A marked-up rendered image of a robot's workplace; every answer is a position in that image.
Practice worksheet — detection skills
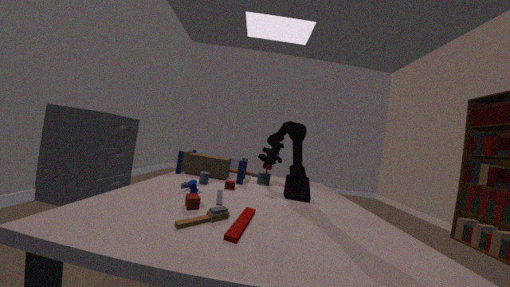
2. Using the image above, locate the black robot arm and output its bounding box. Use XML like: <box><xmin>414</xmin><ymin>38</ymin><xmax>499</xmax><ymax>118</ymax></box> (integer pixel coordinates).
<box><xmin>267</xmin><ymin>121</ymin><xmax>307</xmax><ymax>191</ymax></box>

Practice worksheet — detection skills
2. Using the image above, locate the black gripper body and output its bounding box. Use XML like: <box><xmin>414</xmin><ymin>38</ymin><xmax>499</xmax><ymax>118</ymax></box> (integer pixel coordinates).
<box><xmin>258</xmin><ymin>148</ymin><xmax>282</xmax><ymax>163</ymax></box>

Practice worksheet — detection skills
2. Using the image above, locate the grey cylinder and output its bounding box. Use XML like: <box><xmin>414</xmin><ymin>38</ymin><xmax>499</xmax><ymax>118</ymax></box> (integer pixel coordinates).
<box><xmin>199</xmin><ymin>171</ymin><xmax>209</xmax><ymax>185</ymax></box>

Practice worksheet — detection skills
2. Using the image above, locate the red flat bar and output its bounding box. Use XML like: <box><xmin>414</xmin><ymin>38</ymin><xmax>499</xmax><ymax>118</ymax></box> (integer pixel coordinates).
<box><xmin>223</xmin><ymin>207</ymin><xmax>256</xmax><ymax>244</ymax></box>

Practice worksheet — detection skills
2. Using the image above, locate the red cube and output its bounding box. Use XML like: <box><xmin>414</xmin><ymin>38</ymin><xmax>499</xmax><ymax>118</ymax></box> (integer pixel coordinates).
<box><xmin>224</xmin><ymin>180</ymin><xmax>236</xmax><ymax>191</ymax></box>
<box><xmin>185</xmin><ymin>193</ymin><xmax>200</xmax><ymax>210</ymax></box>

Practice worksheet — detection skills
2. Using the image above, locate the crank handle with dark red grip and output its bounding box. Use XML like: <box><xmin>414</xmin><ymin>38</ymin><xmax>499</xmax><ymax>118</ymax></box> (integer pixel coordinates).
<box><xmin>263</xmin><ymin>164</ymin><xmax>272</xmax><ymax>175</ymax></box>

